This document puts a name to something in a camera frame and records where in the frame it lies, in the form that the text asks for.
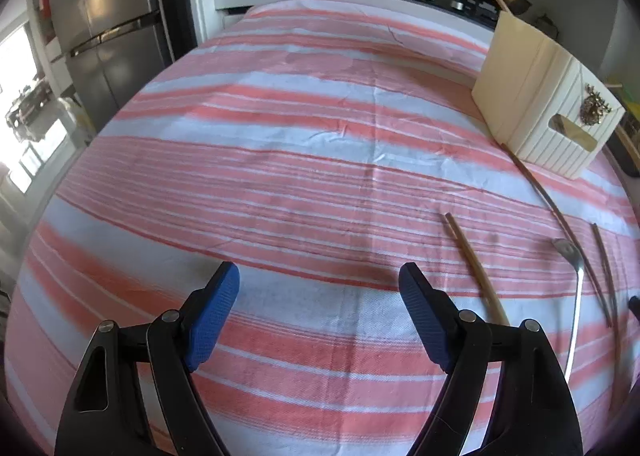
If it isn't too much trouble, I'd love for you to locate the grey steel refrigerator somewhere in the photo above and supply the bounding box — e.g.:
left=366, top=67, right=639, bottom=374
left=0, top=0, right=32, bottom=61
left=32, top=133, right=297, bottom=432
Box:
left=47, top=0, right=173, bottom=137

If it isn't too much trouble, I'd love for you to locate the short brown chopstick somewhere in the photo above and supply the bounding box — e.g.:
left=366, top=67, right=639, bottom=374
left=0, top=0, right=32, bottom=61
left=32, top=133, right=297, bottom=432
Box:
left=447, top=212, right=511, bottom=327
left=442, top=213, right=507, bottom=327

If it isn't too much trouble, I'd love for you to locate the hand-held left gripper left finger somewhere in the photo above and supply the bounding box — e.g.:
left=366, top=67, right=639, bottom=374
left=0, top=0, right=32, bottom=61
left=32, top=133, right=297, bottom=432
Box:
left=54, top=262, right=241, bottom=456

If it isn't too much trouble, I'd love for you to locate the brown wooden chopstick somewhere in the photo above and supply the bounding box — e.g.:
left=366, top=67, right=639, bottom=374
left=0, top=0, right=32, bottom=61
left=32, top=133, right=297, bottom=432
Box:
left=609, top=281, right=623, bottom=419
left=590, top=222, right=615, bottom=317

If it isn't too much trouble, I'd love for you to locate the dining table with chairs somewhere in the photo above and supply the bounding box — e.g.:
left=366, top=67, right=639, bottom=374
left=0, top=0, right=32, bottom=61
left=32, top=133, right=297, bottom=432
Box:
left=5, top=80, right=51, bottom=137

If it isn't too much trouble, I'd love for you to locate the long dark chopstick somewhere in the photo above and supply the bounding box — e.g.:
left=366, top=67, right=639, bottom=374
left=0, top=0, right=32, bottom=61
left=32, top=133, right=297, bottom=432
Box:
left=500, top=142, right=614, bottom=327
left=497, top=142, right=612, bottom=328

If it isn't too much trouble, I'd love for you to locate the cream ribbed utensil holder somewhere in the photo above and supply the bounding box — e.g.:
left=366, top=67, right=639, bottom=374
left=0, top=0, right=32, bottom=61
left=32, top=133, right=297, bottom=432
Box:
left=471, top=10, right=626, bottom=181

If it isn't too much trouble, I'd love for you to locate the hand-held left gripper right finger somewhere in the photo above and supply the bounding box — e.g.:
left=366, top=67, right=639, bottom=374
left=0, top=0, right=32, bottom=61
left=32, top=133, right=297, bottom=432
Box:
left=398, top=262, right=585, bottom=456

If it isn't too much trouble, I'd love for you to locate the pink striped tablecloth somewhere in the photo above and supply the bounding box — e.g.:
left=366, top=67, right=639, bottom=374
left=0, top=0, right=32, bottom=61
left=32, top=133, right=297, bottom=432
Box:
left=2, top=0, right=640, bottom=456

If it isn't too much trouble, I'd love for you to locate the pale bag by refrigerator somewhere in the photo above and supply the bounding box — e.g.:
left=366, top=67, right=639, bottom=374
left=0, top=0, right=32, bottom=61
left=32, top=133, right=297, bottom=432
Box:
left=57, top=96, right=96, bottom=147

